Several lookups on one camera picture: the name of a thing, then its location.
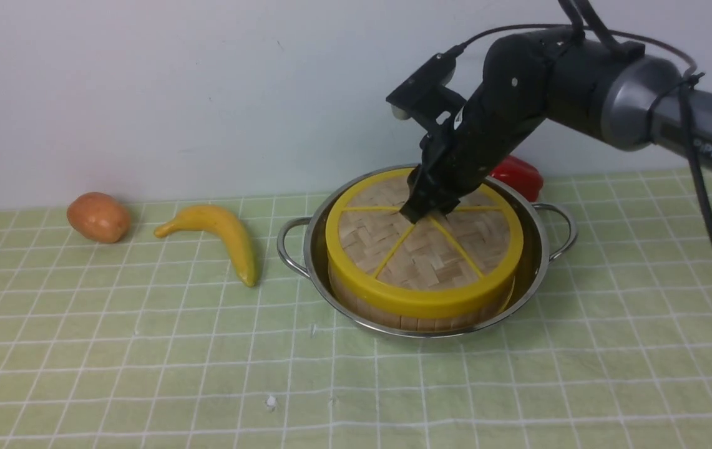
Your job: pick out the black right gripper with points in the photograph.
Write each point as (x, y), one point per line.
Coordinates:
(508, 105)

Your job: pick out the yellow bamboo steamer lid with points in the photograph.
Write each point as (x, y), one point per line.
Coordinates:
(365, 233)

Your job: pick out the yellow-rimmed bamboo steamer basket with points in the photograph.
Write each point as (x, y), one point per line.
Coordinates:
(421, 307)

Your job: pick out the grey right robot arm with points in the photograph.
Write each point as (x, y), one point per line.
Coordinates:
(626, 99)

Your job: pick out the stainless steel pot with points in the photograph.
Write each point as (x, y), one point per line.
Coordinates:
(549, 231)

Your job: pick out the red bell pepper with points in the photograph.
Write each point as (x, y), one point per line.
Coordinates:
(521, 176)

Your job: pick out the green checked tablecloth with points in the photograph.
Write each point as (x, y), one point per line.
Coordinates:
(156, 344)

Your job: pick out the yellow banana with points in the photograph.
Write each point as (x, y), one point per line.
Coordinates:
(227, 227)

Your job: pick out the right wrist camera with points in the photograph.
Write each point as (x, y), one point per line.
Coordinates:
(424, 95)

